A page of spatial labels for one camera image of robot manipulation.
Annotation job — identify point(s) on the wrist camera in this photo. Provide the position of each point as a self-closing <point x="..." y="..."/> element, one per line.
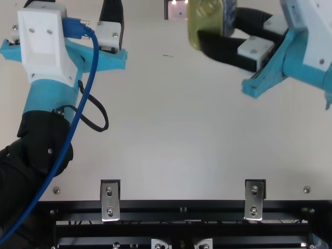
<point x="316" y="31"/>
<point x="41" y="44"/>

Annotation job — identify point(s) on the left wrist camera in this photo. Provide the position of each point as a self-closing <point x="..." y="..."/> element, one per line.
<point x="41" y="44"/>

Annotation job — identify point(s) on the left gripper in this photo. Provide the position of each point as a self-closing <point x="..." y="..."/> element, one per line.
<point x="46" y="98"/>

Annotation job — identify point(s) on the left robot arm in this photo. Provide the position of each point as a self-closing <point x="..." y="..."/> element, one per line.
<point x="36" y="145"/>

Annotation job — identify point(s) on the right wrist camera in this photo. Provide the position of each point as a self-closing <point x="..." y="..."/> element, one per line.
<point x="316" y="31"/>

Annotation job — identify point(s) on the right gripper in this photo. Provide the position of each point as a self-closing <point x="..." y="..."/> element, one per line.
<point x="293" y="62"/>

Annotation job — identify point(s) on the rectangular gold tin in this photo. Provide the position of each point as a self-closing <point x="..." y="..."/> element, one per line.
<point x="205" y="15"/>

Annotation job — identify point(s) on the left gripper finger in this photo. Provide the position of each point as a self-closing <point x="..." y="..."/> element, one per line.
<point x="111" y="15"/>

